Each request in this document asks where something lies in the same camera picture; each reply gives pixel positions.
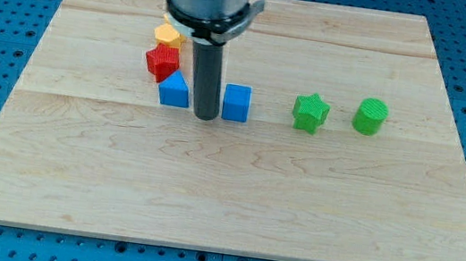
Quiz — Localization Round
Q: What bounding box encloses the green cylinder block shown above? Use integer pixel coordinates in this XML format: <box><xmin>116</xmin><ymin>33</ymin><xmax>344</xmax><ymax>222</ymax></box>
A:
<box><xmin>352</xmin><ymin>97</ymin><xmax>389</xmax><ymax>136</ymax></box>

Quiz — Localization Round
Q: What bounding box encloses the blue cube block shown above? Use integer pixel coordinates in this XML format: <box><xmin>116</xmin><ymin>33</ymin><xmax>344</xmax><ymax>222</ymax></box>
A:
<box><xmin>221</xmin><ymin>83</ymin><xmax>252</xmax><ymax>122</ymax></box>

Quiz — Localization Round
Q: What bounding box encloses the red star block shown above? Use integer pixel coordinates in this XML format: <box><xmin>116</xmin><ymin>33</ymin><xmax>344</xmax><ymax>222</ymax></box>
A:
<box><xmin>146</xmin><ymin>44</ymin><xmax>180</xmax><ymax>83</ymax></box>

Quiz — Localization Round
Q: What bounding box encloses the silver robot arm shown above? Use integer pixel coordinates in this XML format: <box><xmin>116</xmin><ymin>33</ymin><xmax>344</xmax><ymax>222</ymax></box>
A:
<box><xmin>166</xmin><ymin>0</ymin><xmax>265</xmax><ymax>121</ymax></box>

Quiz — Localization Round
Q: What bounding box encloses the blue triangular prism block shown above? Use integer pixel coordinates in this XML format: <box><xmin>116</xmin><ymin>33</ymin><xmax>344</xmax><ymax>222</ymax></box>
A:
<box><xmin>158</xmin><ymin>70</ymin><xmax>190</xmax><ymax>108</ymax></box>

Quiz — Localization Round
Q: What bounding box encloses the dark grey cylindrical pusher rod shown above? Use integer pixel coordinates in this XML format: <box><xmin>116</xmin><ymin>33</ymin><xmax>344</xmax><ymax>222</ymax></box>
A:
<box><xmin>192</xmin><ymin>42</ymin><xmax>224</xmax><ymax>121</ymax></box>

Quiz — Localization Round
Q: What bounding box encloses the light wooden board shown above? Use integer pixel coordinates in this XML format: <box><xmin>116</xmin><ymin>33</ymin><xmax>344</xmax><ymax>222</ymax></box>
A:
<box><xmin>0</xmin><ymin>0</ymin><xmax>466</xmax><ymax>261</ymax></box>

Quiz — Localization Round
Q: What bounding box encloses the yellow block behind arm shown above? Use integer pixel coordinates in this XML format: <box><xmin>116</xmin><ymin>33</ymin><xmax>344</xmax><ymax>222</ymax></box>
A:
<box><xmin>163</xmin><ymin>13</ymin><xmax>172</xmax><ymax>25</ymax></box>

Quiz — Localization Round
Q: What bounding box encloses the black clamp ring mount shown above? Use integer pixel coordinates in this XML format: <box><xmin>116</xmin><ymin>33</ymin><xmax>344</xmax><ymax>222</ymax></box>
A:
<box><xmin>166</xmin><ymin>0</ymin><xmax>266</xmax><ymax>46</ymax></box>

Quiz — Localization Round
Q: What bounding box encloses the green star block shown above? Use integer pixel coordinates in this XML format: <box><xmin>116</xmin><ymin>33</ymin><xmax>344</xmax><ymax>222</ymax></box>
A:
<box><xmin>292</xmin><ymin>94</ymin><xmax>331</xmax><ymax>135</ymax></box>

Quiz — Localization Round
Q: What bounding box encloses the yellow pentagon block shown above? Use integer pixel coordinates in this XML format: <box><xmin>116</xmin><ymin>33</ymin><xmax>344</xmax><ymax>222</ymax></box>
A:
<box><xmin>154</xmin><ymin>23</ymin><xmax>185</xmax><ymax>48</ymax></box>

